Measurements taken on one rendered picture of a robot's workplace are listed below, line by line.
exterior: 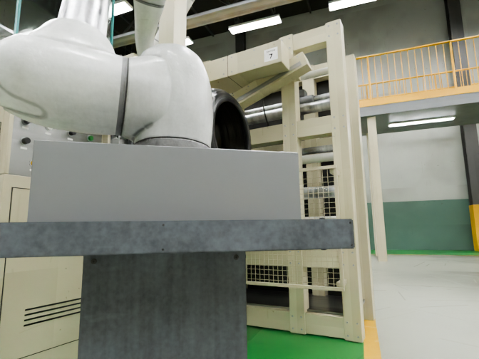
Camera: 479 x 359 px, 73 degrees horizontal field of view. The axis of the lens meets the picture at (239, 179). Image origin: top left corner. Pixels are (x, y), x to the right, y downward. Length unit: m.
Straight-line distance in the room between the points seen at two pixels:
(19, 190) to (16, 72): 1.17
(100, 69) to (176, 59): 0.14
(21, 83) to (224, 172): 0.36
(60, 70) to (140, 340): 0.45
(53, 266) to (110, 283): 1.32
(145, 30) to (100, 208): 0.86
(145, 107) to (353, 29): 11.96
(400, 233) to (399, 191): 1.25
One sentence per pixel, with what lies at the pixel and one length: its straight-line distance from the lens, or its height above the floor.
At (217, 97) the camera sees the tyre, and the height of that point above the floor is 1.34.
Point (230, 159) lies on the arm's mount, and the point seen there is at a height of 0.74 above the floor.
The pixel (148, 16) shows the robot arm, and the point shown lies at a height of 1.33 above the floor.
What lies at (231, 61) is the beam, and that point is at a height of 1.73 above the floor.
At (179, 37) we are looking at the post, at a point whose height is 1.88.
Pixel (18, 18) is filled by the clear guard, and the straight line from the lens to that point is 2.04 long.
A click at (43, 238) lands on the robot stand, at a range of 0.44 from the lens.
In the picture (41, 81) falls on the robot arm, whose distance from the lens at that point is 0.63.
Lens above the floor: 0.64
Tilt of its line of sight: 9 degrees up
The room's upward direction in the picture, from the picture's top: 1 degrees counter-clockwise
